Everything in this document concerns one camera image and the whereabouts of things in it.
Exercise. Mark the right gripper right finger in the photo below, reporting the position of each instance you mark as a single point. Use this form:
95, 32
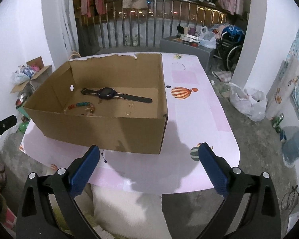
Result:
261, 218

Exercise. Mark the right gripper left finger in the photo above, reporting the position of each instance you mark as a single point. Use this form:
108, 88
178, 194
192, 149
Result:
35, 217

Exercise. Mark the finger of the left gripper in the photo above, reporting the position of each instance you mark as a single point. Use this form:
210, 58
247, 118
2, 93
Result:
7, 123

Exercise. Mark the black wrist watch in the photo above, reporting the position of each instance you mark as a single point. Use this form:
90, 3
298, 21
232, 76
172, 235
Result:
108, 93

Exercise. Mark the small open cardboard box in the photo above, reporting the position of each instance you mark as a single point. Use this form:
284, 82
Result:
30, 76

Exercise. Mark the white fuzzy stool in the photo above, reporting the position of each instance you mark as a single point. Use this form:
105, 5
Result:
129, 214

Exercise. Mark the green can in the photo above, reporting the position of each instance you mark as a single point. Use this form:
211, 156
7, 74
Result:
277, 120

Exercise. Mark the white plastic bag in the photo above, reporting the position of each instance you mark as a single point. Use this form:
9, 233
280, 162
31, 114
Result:
248, 101

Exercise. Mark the brown cardboard box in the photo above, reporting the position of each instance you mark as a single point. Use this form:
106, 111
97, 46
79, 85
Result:
62, 112

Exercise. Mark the wheelchair with blue bag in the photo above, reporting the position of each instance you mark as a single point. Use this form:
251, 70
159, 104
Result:
229, 42

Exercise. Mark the grey low cabinet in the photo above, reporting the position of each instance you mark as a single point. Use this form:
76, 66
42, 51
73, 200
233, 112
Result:
205, 55

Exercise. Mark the metal balcony railing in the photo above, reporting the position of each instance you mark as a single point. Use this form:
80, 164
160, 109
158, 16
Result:
120, 27

